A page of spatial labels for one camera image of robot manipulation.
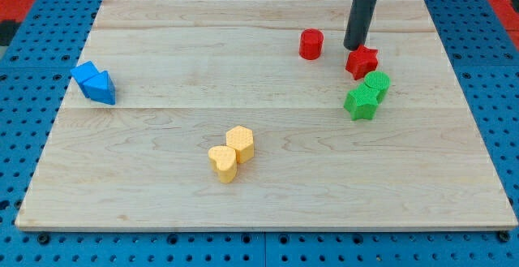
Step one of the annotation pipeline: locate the green star block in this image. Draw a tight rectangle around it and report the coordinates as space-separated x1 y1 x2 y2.
344 84 379 120

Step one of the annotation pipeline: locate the blue cube block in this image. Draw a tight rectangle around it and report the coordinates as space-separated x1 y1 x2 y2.
71 61 99 98

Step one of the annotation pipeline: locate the blue triangle block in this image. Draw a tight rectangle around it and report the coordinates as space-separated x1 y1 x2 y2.
84 71 116 105

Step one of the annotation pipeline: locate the light wooden board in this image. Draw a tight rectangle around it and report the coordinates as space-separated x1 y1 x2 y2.
15 0 517 232

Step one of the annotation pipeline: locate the red star block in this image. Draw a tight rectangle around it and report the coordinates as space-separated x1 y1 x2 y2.
345 45 379 80

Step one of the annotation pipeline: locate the yellow hexagon block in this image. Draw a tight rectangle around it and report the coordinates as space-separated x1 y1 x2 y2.
225 126 255 164

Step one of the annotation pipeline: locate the green cylinder block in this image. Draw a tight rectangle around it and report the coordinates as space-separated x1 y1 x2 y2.
364 71 391 103

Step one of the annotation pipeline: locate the yellow heart block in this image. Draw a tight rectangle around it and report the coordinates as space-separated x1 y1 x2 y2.
208 145 237 183

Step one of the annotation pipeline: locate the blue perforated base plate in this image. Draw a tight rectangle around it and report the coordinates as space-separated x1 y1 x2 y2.
1 0 518 266

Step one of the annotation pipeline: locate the red cylinder block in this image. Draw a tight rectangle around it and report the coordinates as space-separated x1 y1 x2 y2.
299 28 324 60

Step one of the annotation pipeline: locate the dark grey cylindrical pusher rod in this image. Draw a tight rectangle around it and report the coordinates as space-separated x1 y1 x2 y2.
343 0 377 51

